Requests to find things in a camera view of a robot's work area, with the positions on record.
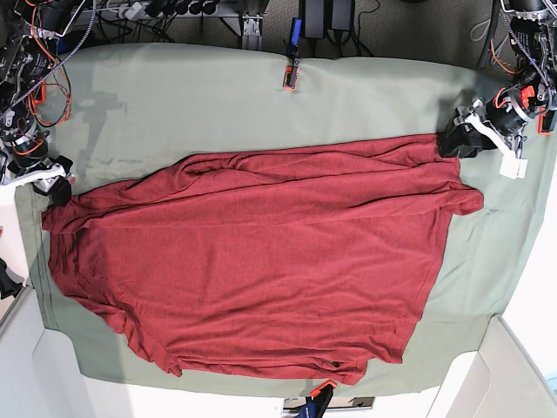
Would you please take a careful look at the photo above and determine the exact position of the orange clamp right edge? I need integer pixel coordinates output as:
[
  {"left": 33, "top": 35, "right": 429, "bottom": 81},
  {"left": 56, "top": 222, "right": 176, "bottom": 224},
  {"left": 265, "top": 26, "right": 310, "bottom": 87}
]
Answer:
[{"left": 537, "top": 110, "right": 556, "bottom": 136}]

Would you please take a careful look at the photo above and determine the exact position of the black clamp left edge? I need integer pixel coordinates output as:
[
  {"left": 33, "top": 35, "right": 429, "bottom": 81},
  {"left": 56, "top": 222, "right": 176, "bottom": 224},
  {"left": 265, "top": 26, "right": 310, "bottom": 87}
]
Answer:
[{"left": 0, "top": 259, "right": 23, "bottom": 300}]

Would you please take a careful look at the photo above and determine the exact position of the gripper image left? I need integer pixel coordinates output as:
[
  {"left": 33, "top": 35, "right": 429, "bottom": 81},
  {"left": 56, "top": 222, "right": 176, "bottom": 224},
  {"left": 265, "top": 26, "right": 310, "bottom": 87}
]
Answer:
[{"left": 1, "top": 137, "right": 75, "bottom": 206}]

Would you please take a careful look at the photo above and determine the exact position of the white bin bottom left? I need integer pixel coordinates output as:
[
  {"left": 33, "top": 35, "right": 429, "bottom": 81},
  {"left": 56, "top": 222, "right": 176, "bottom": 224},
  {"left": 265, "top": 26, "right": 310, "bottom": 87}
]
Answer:
[{"left": 0, "top": 285, "right": 131, "bottom": 418}]

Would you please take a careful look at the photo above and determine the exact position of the metal table leg bracket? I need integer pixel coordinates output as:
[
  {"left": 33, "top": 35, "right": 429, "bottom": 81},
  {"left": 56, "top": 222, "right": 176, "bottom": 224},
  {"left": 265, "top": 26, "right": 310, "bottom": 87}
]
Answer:
[{"left": 240, "top": 15, "right": 263, "bottom": 51}]

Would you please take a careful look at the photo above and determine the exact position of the green table cloth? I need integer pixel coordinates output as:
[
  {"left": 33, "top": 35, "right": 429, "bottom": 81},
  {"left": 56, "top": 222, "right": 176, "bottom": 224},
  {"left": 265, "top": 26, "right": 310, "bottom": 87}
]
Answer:
[{"left": 16, "top": 44, "right": 556, "bottom": 397}]

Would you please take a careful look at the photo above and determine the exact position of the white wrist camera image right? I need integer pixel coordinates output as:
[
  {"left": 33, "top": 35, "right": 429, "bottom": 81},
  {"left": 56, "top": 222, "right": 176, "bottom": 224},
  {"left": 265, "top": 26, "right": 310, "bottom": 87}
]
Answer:
[{"left": 500, "top": 156, "right": 528, "bottom": 179}]

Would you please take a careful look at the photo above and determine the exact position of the white bin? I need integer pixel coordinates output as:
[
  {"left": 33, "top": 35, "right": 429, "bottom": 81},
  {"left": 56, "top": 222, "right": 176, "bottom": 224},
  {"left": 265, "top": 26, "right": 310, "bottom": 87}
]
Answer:
[
  {"left": 0, "top": 285, "right": 131, "bottom": 418},
  {"left": 427, "top": 315, "right": 556, "bottom": 417}
]

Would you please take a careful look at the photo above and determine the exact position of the blue orange clamp bottom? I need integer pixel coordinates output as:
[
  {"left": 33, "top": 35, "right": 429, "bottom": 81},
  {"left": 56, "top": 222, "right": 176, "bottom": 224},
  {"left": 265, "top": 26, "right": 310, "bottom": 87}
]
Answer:
[{"left": 297, "top": 380, "right": 337, "bottom": 418}]

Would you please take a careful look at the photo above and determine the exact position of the white power strip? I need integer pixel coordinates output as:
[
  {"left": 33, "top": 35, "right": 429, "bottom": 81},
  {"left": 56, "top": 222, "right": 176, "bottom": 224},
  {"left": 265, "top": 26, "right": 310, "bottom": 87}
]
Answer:
[{"left": 105, "top": 0, "right": 146, "bottom": 21}]

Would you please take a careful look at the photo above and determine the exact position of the orange black clamp left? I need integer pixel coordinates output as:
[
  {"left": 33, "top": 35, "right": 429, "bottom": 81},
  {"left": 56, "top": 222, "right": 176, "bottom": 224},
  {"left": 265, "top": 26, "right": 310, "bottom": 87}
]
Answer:
[{"left": 31, "top": 83, "right": 46, "bottom": 105}]

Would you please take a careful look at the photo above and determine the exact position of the blue clamp top middle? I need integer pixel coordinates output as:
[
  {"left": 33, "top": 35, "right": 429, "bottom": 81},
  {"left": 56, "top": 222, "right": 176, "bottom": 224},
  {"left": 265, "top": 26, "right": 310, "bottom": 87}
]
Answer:
[{"left": 283, "top": 17, "right": 302, "bottom": 91}]

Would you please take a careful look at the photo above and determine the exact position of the red long-sleeve T-shirt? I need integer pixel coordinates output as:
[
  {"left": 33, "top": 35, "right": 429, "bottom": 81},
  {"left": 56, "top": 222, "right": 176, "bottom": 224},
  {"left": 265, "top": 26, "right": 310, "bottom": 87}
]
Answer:
[{"left": 42, "top": 134, "right": 484, "bottom": 385}]

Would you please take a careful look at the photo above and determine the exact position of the white bin bottom right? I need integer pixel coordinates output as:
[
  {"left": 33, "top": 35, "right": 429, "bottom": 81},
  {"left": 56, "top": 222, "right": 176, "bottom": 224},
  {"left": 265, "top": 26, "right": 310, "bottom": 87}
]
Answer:
[{"left": 427, "top": 315, "right": 556, "bottom": 417}]

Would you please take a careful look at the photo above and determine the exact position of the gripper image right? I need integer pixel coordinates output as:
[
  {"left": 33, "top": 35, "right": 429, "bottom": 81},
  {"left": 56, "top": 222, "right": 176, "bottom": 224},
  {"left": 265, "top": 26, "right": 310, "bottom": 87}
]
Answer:
[{"left": 438, "top": 84, "right": 548, "bottom": 158}]

